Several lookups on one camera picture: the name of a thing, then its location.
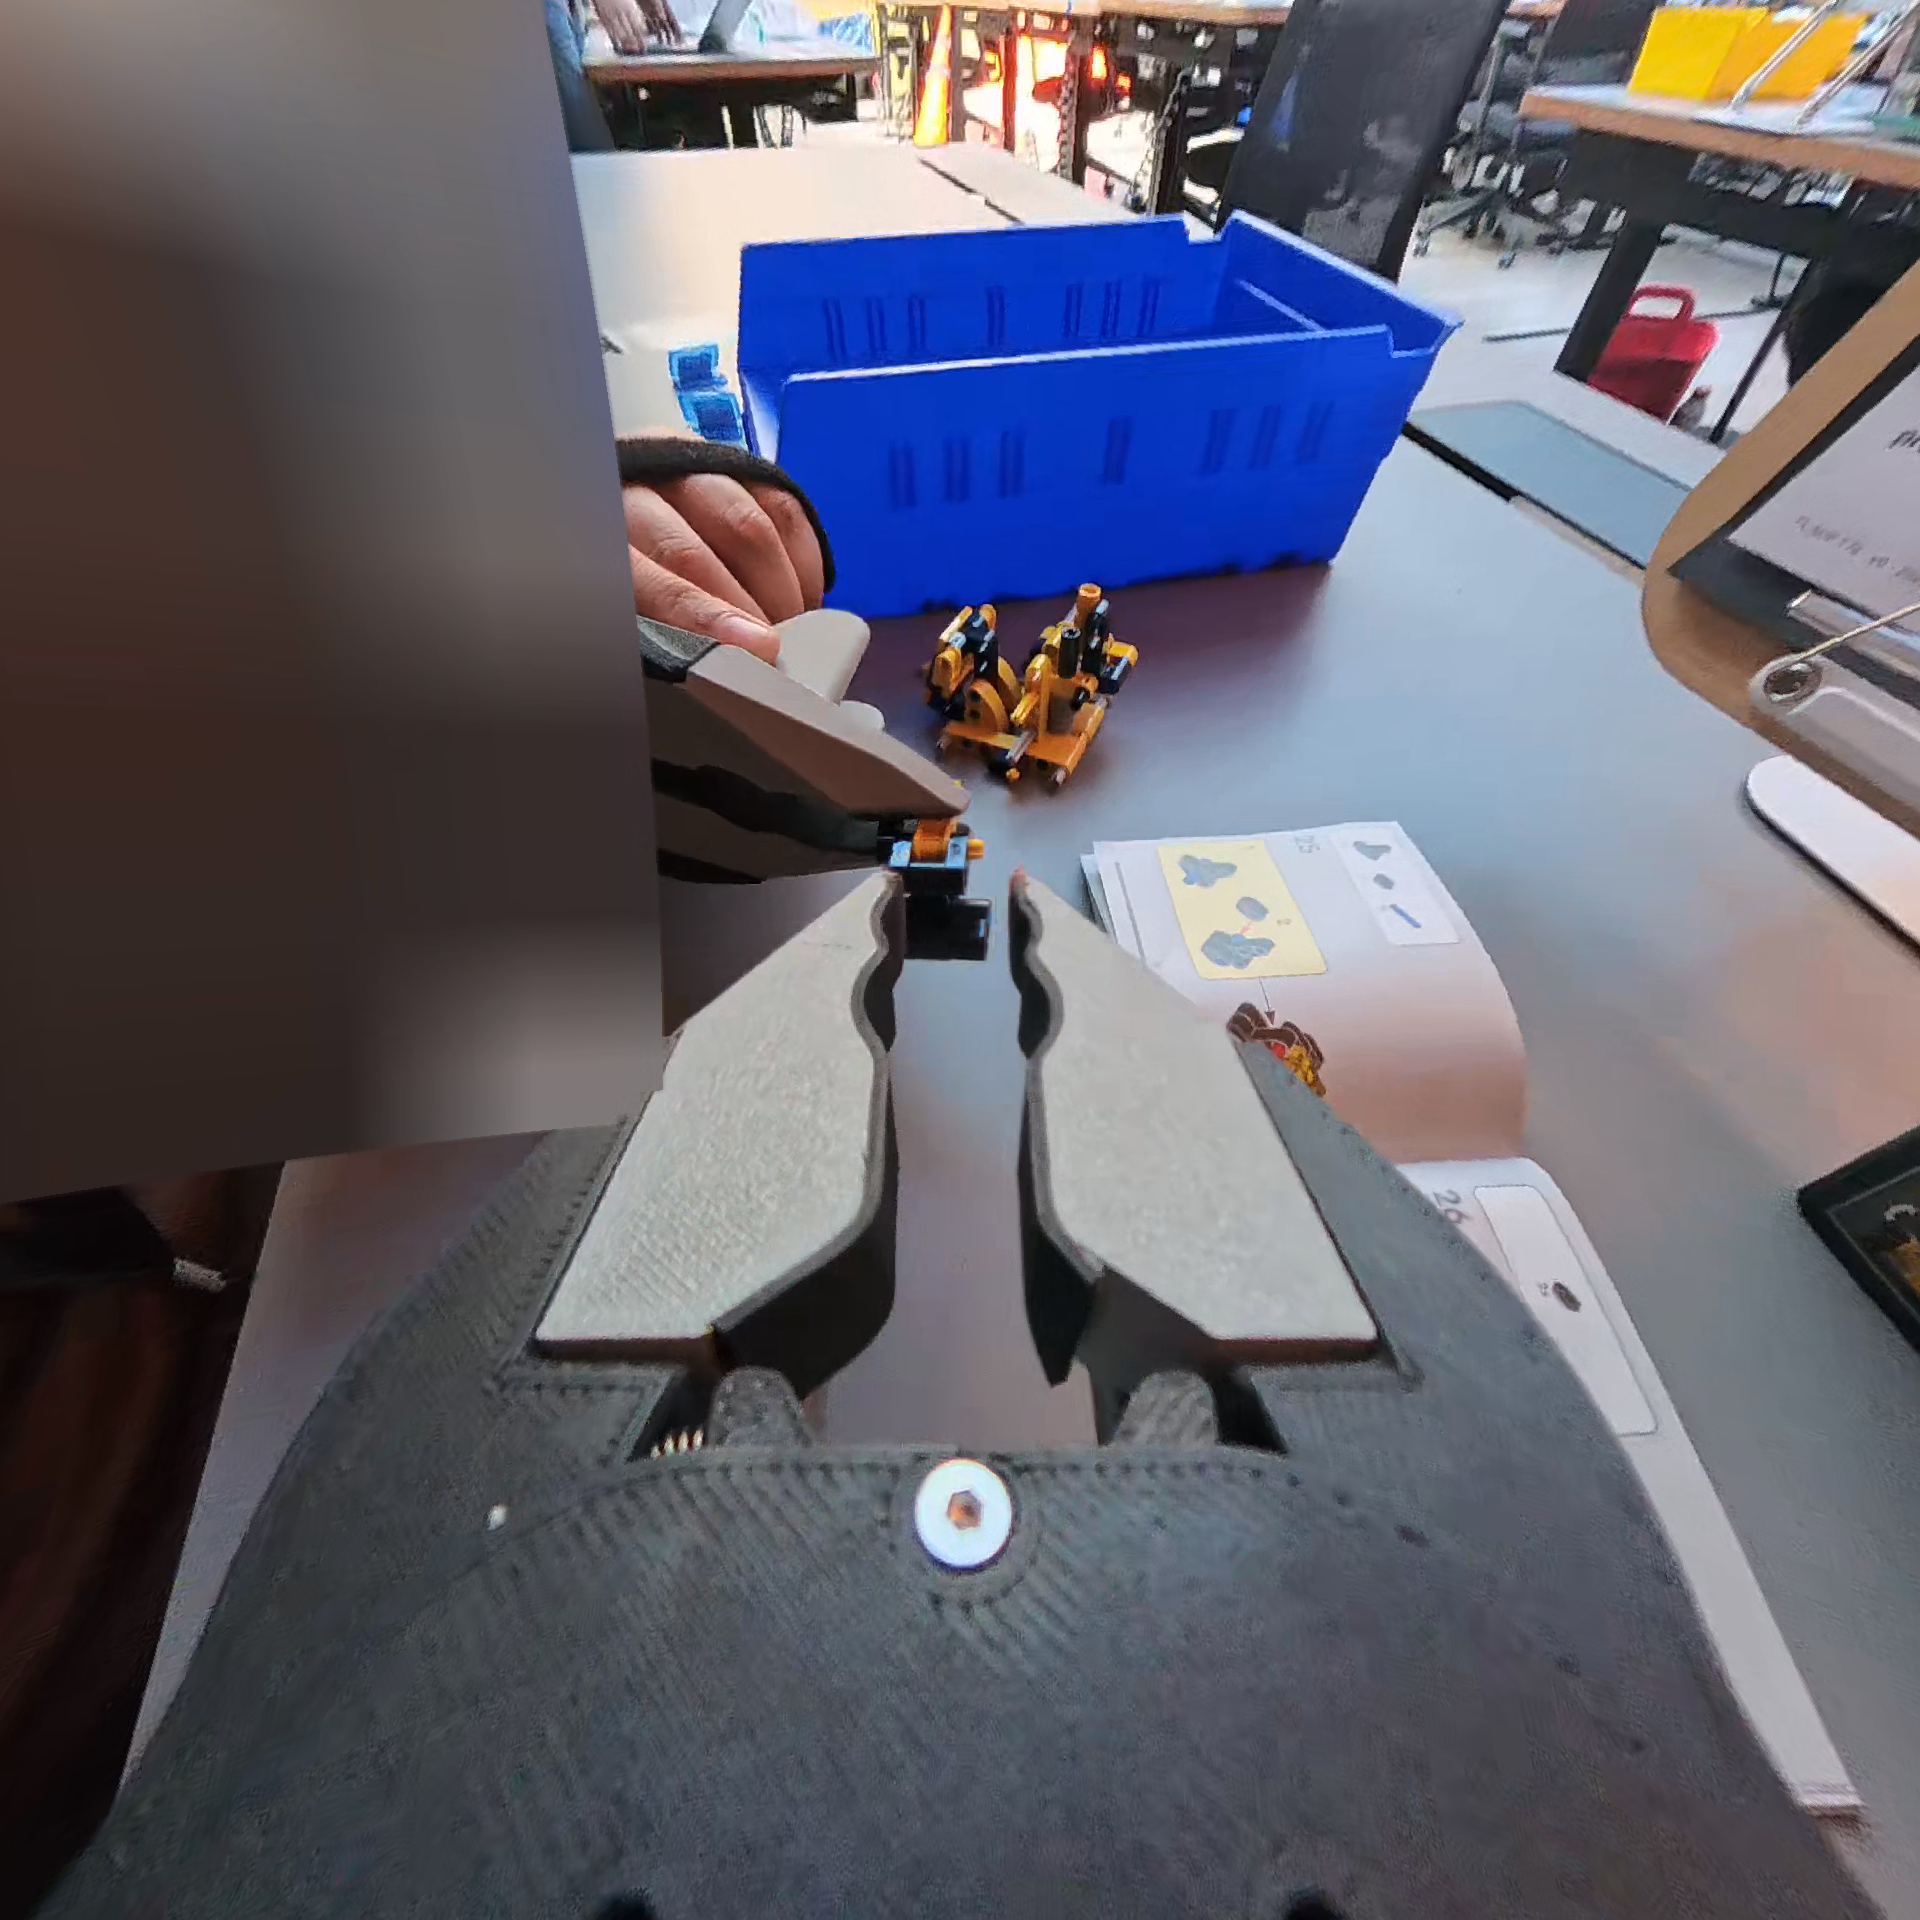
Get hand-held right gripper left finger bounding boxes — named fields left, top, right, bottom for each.
left=531, top=870, right=912, bottom=1394

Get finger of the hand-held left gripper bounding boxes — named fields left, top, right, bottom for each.
left=652, top=757, right=901, bottom=889
left=678, top=606, right=971, bottom=824

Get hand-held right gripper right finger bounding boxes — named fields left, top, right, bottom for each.
left=1007, top=870, right=1382, bottom=1386

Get small black yellow lego assembly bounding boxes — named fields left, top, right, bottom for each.
left=882, top=816, right=995, bottom=966

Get yellow black lego vehicle model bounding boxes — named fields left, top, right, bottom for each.
left=921, top=582, right=1141, bottom=798

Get lego instruction booklet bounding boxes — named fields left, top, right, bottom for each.
left=1079, top=823, right=1865, bottom=1820

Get small blue lego pieces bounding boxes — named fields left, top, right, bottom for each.
left=665, top=344, right=749, bottom=447

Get dark lego box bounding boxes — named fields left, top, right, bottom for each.
left=1796, top=1128, right=1920, bottom=1348

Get person's left hand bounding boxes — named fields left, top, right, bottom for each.
left=617, top=476, right=828, bottom=667

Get blue plastic bin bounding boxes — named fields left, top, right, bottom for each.
left=734, top=210, right=1466, bottom=621

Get background work table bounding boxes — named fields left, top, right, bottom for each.
left=579, top=42, right=882, bottom=153

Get white stand base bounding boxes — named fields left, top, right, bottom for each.
left=1743, top=754, right=1920, bottom=950

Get round wooden board stand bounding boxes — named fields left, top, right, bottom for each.
left=1640, top=271, right=1920, bottom=843

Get black office chair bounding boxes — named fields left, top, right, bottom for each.
left=1211, top=0, right=1512, bottom=290

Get metal clipboard clip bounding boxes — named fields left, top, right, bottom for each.
left=1745, top=593, right=1920, bottom=839

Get red bag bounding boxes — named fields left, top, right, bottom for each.
left=1584, top=284, right=1722, bottom=426

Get printed instruction sheet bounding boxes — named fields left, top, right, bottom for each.
left=1724, top=344, right=1920, bottom=621

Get wooden top desk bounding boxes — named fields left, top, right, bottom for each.
left=1517, top=83, right=1920, bottom=440

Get yellow plastic bin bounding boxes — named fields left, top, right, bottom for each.
left=1625, top=5, right=1865, bottom=102

